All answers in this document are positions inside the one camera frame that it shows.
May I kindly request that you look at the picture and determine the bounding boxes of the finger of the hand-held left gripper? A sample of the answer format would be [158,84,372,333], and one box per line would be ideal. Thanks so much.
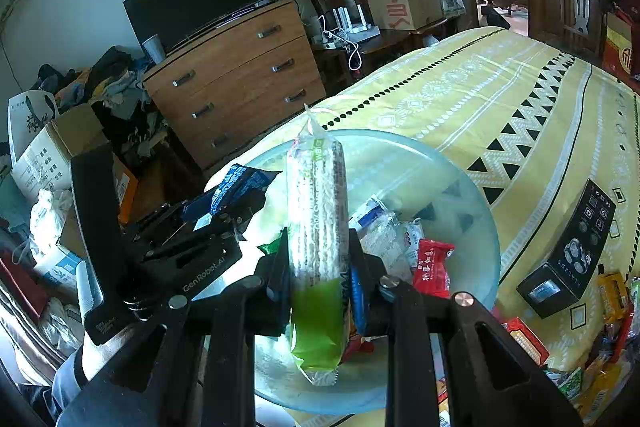
[122,197,217,249]
[195,196,266,241]

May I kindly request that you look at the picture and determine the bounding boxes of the grey cup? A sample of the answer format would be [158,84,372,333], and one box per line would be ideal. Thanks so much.
[142,34,167,64]

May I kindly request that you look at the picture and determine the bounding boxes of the black product box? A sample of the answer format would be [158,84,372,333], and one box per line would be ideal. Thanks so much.
[516,179,617,319]

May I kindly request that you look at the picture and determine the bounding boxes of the white and blue small packet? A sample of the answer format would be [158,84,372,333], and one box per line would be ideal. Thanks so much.
[349,198,389,234]

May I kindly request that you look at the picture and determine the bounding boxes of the small red snack packet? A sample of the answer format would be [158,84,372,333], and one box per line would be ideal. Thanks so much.
[412,239,456,301]

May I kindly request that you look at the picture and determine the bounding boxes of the red and orange gift box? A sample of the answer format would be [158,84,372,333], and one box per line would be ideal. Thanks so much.
[500,317,552,367]

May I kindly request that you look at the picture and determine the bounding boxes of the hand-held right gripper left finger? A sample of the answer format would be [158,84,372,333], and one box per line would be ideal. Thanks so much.
[55,228,293,427]

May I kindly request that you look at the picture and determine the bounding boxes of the white plastic bag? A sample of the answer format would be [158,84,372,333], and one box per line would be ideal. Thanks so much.
[29,188,75,259]

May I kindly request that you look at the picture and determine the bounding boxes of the glass bowl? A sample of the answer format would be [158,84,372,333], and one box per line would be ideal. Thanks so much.
[205,129,502,416]

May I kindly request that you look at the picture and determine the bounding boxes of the person's left forearm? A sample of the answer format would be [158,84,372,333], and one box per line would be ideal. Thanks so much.
[49,341,107,414]

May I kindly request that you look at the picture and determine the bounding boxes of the clear white snack packet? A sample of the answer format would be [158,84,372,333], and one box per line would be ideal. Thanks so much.
[360,219,417,284]

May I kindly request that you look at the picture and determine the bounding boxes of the open cardboard box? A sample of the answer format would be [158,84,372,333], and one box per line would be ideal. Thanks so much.
[10,104,139,228]

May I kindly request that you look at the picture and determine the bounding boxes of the blue snack packet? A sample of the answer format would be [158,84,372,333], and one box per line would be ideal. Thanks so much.
[210,163,279,217]

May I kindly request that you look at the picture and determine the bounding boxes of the dark wooden table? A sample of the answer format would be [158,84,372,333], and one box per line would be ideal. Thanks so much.
[310,18,452,94]

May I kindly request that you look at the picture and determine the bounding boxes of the cardboard box with red print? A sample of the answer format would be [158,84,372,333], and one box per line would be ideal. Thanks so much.
[362,0,444,32]

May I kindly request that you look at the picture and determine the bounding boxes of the orange snack packet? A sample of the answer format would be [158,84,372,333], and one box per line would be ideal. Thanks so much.
[597,272,632,324]

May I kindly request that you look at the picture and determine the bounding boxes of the carved wooden chair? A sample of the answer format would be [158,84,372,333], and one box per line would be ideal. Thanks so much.
[552,0,609,58]

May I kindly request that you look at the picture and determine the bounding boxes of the wooden dresser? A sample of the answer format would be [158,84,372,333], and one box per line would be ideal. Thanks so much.
[142,0,329,171]

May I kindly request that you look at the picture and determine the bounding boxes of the white cable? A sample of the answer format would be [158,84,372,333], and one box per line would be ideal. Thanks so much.
[344,40,364,72]

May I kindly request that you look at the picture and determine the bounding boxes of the white printed shopping bag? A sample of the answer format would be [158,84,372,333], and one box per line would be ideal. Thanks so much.
[7,90,61,168]

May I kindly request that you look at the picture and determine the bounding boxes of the green and white rice cracker packet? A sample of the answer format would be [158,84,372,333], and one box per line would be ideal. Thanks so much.
[286,103,350,388]

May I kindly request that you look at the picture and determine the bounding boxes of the white power strip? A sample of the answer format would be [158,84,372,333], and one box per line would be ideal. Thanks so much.
[319,34,352,52]

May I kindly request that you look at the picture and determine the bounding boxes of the red and gold box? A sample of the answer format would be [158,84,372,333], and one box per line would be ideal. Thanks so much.
[602,9,640,82]

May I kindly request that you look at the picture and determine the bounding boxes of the pile of clothes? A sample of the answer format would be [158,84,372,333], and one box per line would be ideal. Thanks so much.
[30,46,168,158]

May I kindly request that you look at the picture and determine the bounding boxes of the white router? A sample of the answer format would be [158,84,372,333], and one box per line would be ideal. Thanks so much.
[322,6,372,34]

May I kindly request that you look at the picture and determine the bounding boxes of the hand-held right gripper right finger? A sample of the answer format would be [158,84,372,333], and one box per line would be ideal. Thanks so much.
[347,229,588,427]

